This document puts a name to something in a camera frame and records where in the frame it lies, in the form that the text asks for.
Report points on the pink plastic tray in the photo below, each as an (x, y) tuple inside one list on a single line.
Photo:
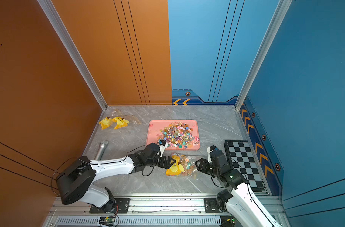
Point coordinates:
[(179, 134)]

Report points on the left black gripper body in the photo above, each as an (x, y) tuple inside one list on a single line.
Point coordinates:
[(160, 161)]

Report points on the left green circuit board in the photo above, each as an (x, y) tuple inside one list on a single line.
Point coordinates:
[(107, 221)]

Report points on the green circuit board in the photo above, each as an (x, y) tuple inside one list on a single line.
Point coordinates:
[(107, 221), (227, 221)]

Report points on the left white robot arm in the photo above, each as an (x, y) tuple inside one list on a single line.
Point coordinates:
[(76, 182)]

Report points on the clear ziploc bag with candies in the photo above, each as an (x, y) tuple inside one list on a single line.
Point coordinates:
[(107, 122)]

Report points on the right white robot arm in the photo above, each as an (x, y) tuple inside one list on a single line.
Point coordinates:
[(237, 197)]

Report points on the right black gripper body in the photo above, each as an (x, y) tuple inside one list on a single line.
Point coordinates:
[(208, 168)]

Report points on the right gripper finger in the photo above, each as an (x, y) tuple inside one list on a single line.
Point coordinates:
[(200, 168), (200, 162)]

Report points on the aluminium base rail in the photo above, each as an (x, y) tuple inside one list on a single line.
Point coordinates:
[(162, 210)]

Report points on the silver microphone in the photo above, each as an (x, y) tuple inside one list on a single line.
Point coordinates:
[(102, 147)]

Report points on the black white checkerboard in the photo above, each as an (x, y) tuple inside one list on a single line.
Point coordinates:
[(240, 157)]

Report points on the right green circuit board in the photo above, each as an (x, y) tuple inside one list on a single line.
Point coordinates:
[(227, 221)]

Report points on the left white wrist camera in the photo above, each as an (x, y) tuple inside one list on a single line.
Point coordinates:
[(163, 146)]

